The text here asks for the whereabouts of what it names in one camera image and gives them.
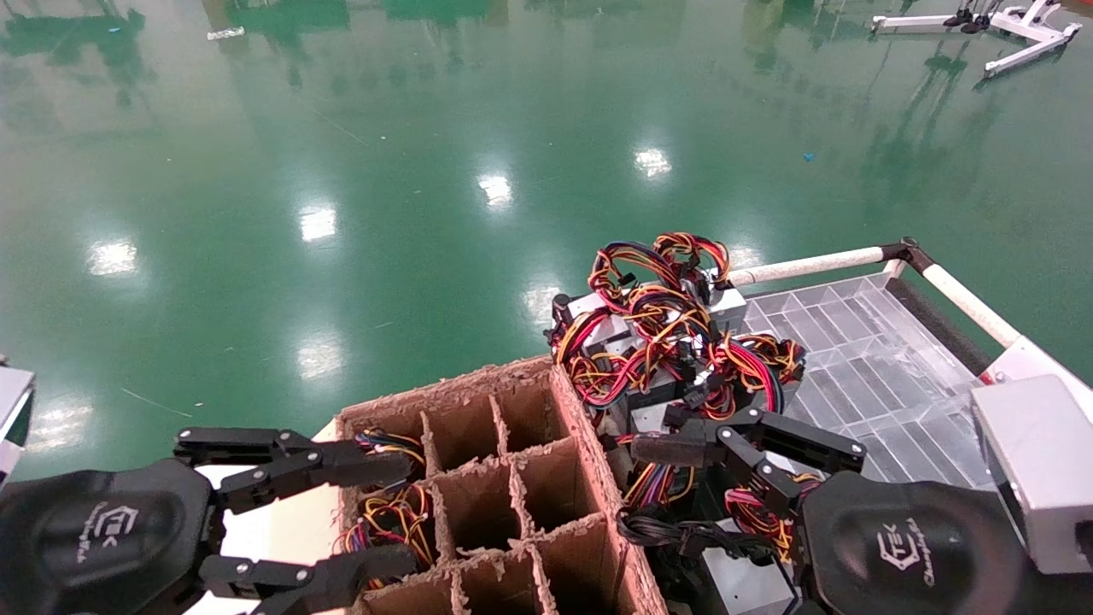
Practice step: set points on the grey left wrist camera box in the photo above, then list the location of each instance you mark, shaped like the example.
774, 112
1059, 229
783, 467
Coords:
13, 410

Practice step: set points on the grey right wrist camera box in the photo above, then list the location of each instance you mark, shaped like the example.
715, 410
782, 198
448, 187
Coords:
1042, 470

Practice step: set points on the black foam strip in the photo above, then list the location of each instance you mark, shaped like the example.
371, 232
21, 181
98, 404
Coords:
935, 325

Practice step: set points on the clear plastic divider tray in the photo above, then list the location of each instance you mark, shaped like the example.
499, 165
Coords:
854, 367

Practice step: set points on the brown cardboard divider box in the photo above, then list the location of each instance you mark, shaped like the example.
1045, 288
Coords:
546, 478

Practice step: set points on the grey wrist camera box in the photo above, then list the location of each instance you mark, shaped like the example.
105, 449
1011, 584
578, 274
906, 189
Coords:
13, 410
1042, 470

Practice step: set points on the small white floor scrap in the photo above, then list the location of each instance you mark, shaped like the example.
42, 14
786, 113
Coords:
226, 33

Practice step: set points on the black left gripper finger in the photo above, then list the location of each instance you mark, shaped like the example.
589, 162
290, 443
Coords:
341, 576

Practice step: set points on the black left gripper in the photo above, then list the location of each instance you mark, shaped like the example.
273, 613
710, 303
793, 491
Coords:
85, 538

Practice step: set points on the white metal floor stand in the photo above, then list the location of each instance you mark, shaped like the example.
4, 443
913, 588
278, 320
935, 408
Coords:
1031, 51

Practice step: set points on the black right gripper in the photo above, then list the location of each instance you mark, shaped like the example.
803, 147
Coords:
905, 555

